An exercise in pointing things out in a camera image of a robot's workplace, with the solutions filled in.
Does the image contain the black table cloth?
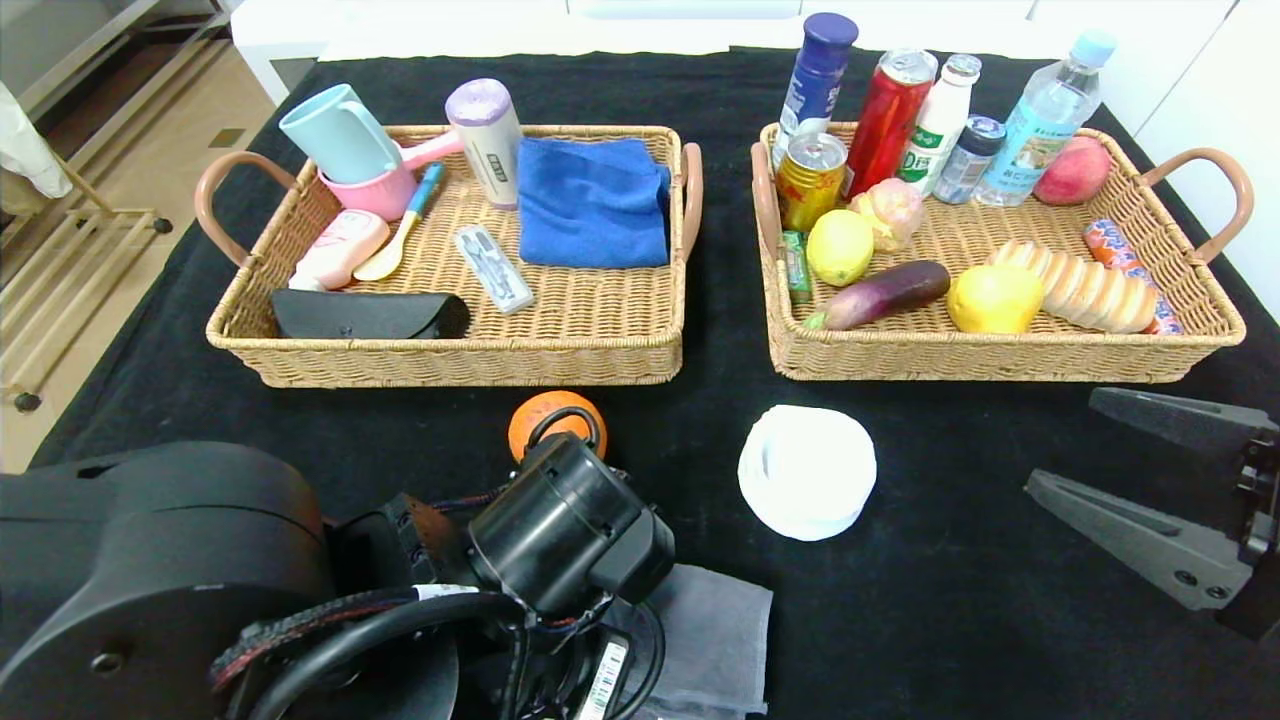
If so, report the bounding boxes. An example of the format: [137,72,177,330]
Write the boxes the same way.
[0,45,1280,720]

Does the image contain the clear plastic compass case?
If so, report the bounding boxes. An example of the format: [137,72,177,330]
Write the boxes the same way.
[453,225,536,316]

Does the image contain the dark blue bottle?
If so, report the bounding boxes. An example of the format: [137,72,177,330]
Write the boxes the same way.
[770,12,859,171]

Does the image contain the gold drink can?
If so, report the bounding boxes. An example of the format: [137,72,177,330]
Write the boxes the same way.
[775,132,848,234]

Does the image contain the clear water bottle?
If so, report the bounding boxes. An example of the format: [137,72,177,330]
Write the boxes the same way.
[975,27,1117,209]

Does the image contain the pink lotion bottle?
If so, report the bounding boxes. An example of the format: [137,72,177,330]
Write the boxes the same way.
[289,208,391,292]

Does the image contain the orange candy roll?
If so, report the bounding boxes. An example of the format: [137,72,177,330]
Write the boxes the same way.
[1083,218,1183,336]

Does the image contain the grey metal frame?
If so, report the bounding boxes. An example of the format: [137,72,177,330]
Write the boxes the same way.
[0,0,233,126]

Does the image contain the pink peach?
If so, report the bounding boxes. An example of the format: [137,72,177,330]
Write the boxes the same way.
[1032,136,1112,206]

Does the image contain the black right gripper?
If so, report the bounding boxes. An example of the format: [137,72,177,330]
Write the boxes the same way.
[1023,386,1280,642]

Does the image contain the yellow spoon blue handle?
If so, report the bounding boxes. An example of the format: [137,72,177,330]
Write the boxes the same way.
[352,163,445,281]

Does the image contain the pale pink garlic bulb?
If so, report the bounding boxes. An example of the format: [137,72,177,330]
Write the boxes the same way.
[848,178,925,253]

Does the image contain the yellow pear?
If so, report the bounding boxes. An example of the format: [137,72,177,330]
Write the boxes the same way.
[947,264,1046,334]

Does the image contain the black glasses case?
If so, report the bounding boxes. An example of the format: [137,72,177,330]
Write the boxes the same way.
[270,289,471,341]

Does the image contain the small grey capped jar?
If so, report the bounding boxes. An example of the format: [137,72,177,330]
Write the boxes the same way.
[932,115,1006,206]

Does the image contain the tall red drink can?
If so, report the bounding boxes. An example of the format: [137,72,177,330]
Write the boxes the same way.
[843,47,938,201]

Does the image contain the white bottle lavender cap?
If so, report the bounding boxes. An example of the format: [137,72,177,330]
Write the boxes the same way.
[445,78,525,210]

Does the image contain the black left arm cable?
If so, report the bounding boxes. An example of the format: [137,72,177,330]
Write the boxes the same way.
[210,405,666,720]

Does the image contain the purple eggplant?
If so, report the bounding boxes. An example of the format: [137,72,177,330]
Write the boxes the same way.
[803,260,953,331]

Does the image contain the orange fruit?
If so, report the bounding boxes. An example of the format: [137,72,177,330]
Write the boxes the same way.
[508,390,608,463]

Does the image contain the pink plastic cup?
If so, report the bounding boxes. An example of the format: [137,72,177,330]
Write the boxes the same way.
[318,130,465,222]

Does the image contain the light blue plastic mug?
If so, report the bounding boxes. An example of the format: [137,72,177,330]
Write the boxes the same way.
[279,83,403,185]

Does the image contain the blue folded towel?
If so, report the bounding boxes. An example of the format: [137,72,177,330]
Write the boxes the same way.
[517,136,671,270]

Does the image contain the long ridged bread loaf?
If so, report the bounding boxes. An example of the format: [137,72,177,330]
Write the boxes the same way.
[990,240,1161,335]

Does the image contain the green candy pack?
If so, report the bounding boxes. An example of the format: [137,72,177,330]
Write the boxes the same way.
[780,230,813,305]

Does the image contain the yellow lemon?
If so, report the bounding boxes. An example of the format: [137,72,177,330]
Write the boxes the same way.
[806,209,875,288]

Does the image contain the white bottle green label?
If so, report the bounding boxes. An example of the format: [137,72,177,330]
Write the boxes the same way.
[897,53,982,197]

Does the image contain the white hanging cloth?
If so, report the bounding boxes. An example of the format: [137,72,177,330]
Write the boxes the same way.
[0,85,73,199]

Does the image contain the grey towel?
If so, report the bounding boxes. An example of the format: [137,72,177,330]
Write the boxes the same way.
[600,565,774,720]

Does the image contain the white paper roll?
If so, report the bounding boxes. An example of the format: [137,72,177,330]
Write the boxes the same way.
[738,405,878,543]

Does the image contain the rectangular wicker basket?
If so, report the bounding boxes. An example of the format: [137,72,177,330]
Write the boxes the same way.
[750,120,1254,383]
[196,123,703,388]

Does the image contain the beige metal rolling rack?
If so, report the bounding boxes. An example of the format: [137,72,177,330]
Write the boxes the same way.
[0,150,173,414]

